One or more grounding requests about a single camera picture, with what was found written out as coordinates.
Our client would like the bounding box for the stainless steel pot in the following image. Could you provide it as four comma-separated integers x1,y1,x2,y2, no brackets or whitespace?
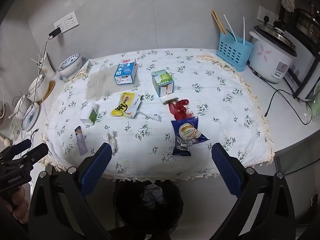
296,9,320,53

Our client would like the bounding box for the yellow snack wrapper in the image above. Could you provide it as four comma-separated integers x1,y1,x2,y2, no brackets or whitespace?
111,92,143,118

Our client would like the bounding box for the blue snack packet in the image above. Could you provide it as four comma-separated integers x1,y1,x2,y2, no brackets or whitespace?
171,117,210,156

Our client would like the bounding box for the white wall socket with plug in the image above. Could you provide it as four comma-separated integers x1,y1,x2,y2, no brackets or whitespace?
257,5,279,26

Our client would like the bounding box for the white floral tablecloth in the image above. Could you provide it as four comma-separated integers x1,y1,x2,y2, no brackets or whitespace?
40,49,274,180

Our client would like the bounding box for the black power cable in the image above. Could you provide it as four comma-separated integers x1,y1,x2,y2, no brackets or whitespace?
251,69,317,126

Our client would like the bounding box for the person's left hand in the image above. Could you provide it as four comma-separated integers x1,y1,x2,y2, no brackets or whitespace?
11,187,27,221

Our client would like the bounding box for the wooden chopstick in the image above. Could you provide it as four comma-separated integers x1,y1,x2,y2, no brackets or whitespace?
213,10,227,35
211,11,225,35

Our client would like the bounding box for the stack of white bowls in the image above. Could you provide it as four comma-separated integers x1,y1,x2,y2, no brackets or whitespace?
27,74,49,102

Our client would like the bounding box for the purple sachet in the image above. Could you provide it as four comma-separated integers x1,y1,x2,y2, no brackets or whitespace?
74,126,87,155

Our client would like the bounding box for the white tissue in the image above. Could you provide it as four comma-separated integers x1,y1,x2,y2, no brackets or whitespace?
104,131,118,145

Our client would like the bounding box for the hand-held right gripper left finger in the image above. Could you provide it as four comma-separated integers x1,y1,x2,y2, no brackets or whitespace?
28,142,113,240

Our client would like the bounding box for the wooden trivet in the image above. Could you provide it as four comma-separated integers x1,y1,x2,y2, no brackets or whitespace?
37,80,55,103

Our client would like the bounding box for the white floral rice cooker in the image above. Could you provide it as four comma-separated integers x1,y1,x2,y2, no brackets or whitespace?
248,25,298,84

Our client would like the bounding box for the white bowl with spoon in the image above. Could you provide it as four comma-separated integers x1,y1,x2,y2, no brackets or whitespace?
9,95,28,119

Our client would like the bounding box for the green and white carton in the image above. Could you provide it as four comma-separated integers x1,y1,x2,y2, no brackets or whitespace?
151,69,179,105

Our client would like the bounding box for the bin with black bag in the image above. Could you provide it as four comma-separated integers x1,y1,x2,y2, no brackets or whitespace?
113,179,184,232

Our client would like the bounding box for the blue plastic utensil holder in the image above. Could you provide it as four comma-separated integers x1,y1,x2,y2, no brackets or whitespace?
216,30,254,72

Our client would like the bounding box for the white jug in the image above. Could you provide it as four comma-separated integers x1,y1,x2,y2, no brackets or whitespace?
37,52,57,80

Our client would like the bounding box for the black charger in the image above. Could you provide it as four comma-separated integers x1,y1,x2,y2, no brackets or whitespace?
48,27,62,40

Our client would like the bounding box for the charger cable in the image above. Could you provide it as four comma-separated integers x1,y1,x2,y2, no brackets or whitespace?
26,38,52,105

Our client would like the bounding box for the grey kitchen cabinet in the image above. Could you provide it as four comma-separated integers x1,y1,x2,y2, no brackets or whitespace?
274,135,320,230

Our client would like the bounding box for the clear green glass container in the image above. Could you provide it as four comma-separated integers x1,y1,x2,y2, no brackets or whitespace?
305,82,320,123

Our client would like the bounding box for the white microwave oven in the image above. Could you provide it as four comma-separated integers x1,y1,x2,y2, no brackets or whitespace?
284,46,320,100

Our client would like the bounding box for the white bottle with green label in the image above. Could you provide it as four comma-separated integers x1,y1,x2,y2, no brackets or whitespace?
80,102,98,125

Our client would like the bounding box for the white plastic wrapper strip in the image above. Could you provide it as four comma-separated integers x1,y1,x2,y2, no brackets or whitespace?
138,110,162,122

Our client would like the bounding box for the blue striped plate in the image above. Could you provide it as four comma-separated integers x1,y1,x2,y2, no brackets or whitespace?
21,102,40,131

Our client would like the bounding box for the blue and white patterned bowl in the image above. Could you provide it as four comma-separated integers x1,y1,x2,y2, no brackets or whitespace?
58,53,82,77

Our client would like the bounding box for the red wrapper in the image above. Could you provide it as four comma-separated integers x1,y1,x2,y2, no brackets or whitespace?
168,99,197,120

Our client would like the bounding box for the blue milk carton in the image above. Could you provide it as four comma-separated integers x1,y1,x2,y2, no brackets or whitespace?
114,59,137,85

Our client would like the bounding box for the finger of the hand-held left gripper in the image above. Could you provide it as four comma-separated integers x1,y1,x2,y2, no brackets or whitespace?
21,143,49,167
0,139,32,159

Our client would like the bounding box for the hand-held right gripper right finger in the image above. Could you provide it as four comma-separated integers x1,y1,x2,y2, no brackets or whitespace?
211,142,297,240

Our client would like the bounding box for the thin black cable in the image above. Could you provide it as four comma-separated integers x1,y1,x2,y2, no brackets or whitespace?
21,129,40,141

